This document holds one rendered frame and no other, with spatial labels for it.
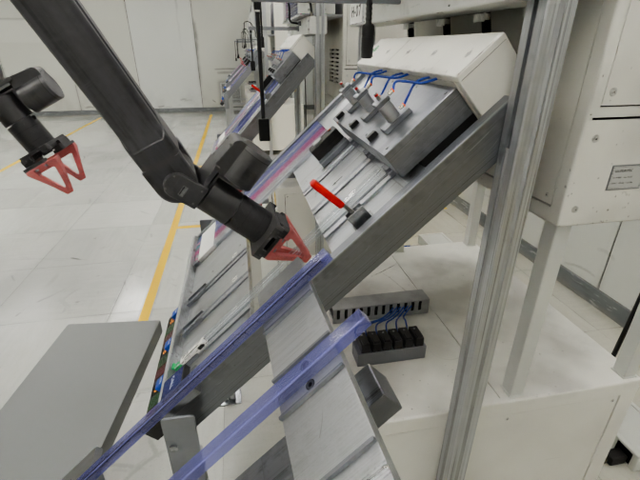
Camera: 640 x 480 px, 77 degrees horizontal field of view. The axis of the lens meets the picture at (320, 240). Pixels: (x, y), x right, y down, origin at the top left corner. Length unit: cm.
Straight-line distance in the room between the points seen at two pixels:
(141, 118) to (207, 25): 879
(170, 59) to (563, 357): 895
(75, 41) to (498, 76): 51
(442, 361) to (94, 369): 79
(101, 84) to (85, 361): 73
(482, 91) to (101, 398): 91
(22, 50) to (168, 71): 259
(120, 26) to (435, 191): 914
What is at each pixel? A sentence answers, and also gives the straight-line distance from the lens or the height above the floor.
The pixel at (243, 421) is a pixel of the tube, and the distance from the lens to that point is 38.
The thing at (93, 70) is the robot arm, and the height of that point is 124.
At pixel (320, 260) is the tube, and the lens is 42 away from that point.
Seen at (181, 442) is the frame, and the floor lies 71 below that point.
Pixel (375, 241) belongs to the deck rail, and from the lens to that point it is 60.
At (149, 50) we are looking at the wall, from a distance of 946.
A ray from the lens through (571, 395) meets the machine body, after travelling 104.
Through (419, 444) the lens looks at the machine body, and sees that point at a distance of 93.
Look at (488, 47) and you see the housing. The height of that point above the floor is 126.
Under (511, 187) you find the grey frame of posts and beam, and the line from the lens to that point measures 61.
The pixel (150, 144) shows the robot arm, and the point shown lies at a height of 115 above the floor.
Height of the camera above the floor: 126
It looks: 26 degrees down
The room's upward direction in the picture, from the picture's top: straight up
